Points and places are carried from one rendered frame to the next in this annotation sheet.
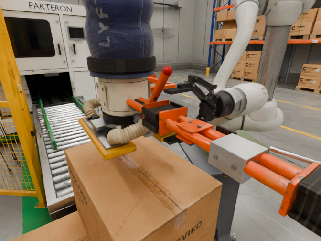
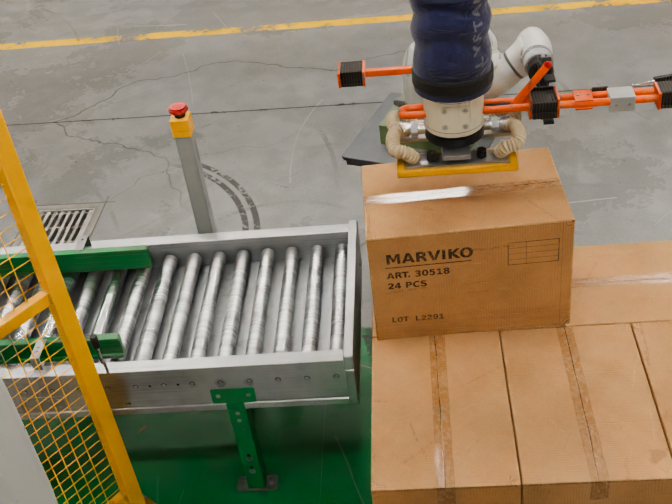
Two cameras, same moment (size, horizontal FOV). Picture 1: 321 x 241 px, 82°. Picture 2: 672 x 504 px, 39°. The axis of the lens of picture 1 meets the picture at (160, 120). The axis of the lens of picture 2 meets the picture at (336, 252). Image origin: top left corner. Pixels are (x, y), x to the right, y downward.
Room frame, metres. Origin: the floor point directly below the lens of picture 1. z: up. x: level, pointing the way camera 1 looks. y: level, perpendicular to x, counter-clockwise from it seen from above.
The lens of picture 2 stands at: (-0.62, 2.16, 2.59)
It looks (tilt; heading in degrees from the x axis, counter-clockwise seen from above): 37 degrees down; 311
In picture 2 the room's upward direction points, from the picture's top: 8 degrees counter-clockwise
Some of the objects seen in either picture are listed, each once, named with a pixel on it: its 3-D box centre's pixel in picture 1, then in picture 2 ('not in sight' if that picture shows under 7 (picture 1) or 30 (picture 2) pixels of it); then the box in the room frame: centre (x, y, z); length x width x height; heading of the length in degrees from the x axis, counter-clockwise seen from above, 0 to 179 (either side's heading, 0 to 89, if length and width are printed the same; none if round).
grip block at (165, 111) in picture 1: (164, 115); (542, 102); (0.45, -0.01, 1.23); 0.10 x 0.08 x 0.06; 124
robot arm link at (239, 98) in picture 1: (228, 102); (538, 63); (0.57, -0.22, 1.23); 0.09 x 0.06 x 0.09; 34
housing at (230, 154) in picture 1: (236, 156); (620, 99); (0.27, -0.13, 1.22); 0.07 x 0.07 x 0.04; 34
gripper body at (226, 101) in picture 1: (212, 106); (541, 74); (0.53, -0.16, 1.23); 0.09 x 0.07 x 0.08; 124
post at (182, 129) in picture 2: not in sight; (207, 230); (1.72, 0.24, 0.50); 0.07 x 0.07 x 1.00; 35
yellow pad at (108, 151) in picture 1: (102, 128); (456, 157); (0.61, 0.21, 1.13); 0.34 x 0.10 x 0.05; 34
